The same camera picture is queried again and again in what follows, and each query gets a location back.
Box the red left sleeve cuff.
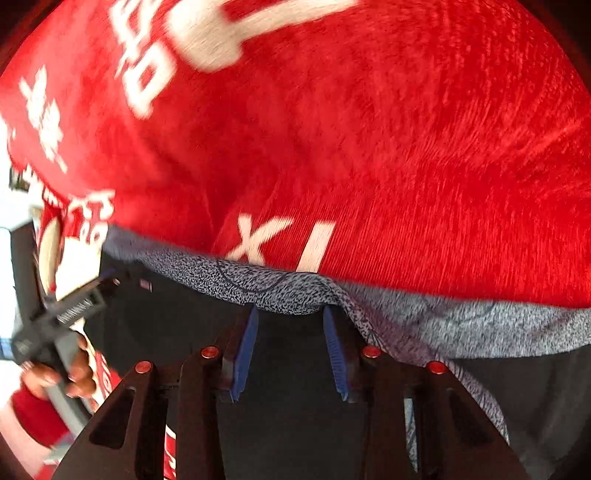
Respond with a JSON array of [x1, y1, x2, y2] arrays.
[[11, 383, 70, 447]]

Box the person's left hand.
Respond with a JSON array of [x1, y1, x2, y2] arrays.
[[20, 333, 96, 400]]

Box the red blanket with white characters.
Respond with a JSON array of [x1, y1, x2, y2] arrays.
[[0, 0, 591, 480]]

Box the black pants with patterned waistband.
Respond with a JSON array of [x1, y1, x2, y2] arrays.
[[101, 227, 590, 479]]

